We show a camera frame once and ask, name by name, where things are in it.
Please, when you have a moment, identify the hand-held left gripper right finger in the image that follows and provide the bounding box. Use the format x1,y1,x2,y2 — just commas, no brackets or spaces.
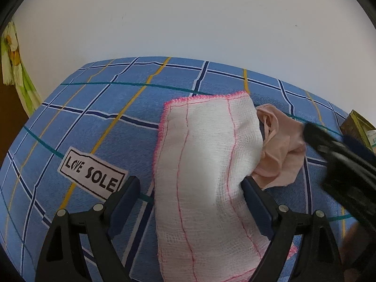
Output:
242,177,344,282

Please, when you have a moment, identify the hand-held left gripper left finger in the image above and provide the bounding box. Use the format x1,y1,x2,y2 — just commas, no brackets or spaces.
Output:
35,176,141,282

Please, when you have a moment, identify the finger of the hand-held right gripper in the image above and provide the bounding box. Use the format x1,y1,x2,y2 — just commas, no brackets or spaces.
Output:
344,135,376,171
304,123,353,165

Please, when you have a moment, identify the gold metal tin box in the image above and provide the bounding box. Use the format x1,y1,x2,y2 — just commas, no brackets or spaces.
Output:
340,110,376,153

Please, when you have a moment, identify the pink sock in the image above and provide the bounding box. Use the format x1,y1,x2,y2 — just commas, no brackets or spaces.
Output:
253,104,307,190

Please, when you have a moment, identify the white gauze cloth pink trim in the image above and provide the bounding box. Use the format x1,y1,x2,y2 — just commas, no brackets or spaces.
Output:
153,91,297,282

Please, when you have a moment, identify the blue plaid blanket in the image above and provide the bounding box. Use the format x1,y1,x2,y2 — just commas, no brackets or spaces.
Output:
0,56,356,282

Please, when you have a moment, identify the green yellow floral curtain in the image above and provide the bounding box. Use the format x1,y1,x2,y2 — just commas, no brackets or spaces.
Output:
1,20,42,115

